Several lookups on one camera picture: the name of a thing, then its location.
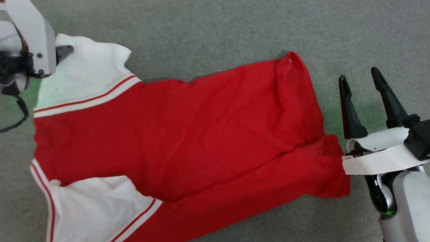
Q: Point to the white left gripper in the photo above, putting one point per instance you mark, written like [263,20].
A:
[37,37]

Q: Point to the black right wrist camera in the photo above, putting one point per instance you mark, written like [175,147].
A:
[420,137]

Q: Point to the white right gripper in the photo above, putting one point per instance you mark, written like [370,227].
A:
[379,158]

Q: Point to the red and white shirt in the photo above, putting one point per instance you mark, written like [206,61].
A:
[184,134]

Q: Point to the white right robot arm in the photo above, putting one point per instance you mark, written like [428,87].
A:
[413,208]

